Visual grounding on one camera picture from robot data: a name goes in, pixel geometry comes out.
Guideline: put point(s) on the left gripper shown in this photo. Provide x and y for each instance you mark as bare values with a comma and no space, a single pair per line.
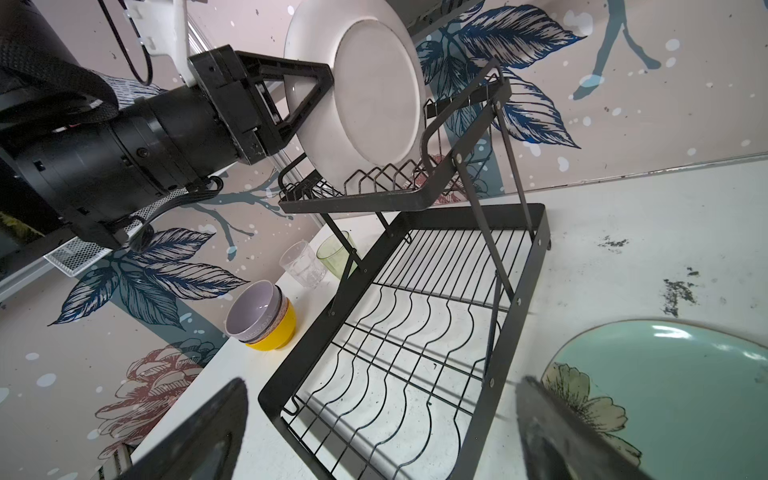
236,84

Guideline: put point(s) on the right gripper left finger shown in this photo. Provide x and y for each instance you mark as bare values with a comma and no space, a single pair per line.
205,446

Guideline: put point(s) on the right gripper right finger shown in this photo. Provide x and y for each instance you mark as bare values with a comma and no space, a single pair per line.
557,444

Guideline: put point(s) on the white plate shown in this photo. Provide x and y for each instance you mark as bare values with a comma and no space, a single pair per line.
371,120

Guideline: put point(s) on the yellow ceramic bowl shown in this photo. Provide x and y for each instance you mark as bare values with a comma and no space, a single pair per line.
281,335

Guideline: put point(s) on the pale green plate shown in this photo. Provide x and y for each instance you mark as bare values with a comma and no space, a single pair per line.
678,401

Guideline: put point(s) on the lilac ceramic bowl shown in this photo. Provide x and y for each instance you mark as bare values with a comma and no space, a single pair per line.
253,311

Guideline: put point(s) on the pink floral pattern bowl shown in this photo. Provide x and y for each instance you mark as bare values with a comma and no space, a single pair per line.
274,323

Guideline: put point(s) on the clear glass tumbler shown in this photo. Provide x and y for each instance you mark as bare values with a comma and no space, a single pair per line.
300,262

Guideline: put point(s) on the green glass tumbler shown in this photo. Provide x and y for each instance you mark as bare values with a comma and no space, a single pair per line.
333,255

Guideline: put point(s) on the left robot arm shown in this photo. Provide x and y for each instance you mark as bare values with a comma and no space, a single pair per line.
91,165

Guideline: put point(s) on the black two-tier dish rack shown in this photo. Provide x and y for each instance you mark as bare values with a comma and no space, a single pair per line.
400,375

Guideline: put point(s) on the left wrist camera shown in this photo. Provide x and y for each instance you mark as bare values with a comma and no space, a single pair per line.
166,29

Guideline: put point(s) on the white wire mesh shelf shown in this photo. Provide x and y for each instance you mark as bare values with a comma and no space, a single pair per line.
76,255

